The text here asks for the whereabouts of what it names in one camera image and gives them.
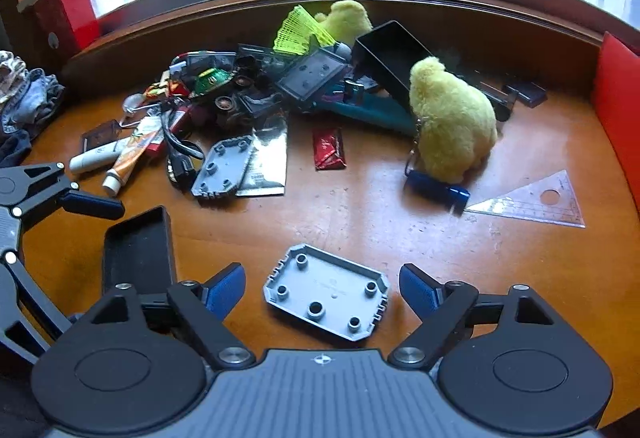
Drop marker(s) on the small black lid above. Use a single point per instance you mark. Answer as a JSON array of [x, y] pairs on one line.
[[530, 94]]

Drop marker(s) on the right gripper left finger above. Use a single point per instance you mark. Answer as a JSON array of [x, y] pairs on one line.
[[199, 313]]

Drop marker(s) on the black open box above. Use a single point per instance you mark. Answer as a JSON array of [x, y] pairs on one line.
[[387, 55]]

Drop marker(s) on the grey plastic plate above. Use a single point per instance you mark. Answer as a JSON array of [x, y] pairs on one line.
[[332, 293], [224, 168]]

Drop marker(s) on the white cosmetic tube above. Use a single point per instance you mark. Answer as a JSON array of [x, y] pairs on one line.
[[97, 158]]

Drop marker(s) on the large yellow plush toy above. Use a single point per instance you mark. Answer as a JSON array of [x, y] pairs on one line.
[[458, 126]]

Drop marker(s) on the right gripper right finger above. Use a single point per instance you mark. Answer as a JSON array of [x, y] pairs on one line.
[[442, 310]]

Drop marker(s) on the black rectangular tray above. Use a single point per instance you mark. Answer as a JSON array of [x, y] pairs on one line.
[[139, 251]]

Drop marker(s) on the green spinning top toy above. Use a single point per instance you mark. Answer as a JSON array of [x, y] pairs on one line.
[[210, 80]]

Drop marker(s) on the right red cardboard box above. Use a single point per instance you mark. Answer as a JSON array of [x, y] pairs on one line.
[[616, 100]]

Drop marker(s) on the small yellow plush toy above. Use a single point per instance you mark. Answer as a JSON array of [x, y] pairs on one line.
[[346, 21]]

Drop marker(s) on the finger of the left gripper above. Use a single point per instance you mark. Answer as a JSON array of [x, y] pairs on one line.
[[32, 192]]

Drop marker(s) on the pile of clothes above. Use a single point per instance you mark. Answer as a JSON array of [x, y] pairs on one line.
[[29, 101]]

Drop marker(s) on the red snack packet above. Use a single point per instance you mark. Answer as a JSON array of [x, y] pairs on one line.
[[328, 149]]

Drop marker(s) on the orange toothpaste tube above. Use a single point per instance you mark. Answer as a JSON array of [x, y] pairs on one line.
[[133, 149]]

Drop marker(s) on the left red cardboard box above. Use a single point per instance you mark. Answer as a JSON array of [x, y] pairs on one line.
[[68, 26]]

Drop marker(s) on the silver foil packet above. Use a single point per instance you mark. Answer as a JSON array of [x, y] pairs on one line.
[[266, 171]]

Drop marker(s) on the blue keychain flashlight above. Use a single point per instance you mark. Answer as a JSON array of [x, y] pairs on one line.
[[451, 196]]

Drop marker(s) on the teal case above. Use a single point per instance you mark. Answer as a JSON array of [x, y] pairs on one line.
[[382, 112]]

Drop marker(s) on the dark smoked plastic case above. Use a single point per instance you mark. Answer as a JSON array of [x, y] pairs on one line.
[[106, 132]]

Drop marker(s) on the clear triangle ruler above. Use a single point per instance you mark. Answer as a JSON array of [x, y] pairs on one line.
[[551, 200]]

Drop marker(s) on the red cardboard box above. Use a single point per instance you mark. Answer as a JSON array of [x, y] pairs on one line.
[[68, 26], [616, 100]]

